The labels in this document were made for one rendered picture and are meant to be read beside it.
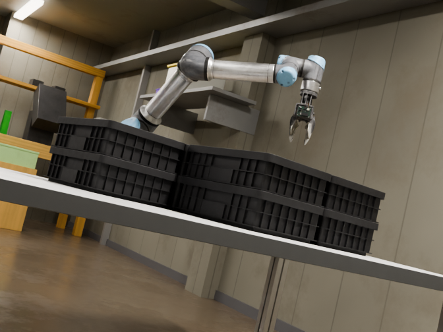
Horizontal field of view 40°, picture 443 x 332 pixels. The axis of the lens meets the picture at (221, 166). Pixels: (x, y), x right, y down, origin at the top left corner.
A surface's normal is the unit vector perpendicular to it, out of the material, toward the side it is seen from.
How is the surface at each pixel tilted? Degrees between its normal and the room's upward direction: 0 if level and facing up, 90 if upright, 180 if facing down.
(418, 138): 90
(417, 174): 90
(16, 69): 90
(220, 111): 90
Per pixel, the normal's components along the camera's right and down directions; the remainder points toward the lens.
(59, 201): 0.50, 0.05
